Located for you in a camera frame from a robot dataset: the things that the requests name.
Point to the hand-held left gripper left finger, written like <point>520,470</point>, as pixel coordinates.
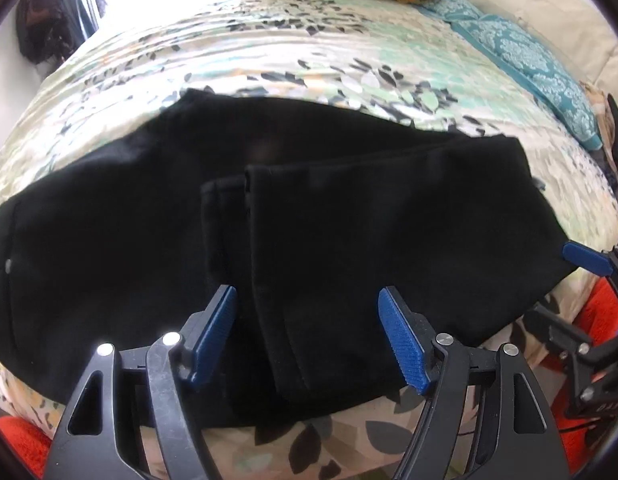
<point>214,335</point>

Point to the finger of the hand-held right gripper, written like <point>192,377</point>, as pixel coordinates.
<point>584,257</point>
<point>559,327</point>

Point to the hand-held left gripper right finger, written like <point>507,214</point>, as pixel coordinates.
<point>401,340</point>

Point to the black pants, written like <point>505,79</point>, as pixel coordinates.
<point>339,220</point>

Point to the orange fuzzy cloth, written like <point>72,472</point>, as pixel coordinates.
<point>21,440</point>
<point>596,305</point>

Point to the beige cloth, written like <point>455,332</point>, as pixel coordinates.
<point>596,105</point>

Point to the large teal damask pillow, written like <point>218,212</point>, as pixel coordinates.
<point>529,60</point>

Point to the cream padded headboard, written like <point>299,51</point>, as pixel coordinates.
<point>539,10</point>

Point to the small teal damask pillow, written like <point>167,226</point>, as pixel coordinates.
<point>454,9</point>

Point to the floral bedsheet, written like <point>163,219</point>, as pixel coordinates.
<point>289,50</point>

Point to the black backpack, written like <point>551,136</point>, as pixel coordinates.
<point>41,25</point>

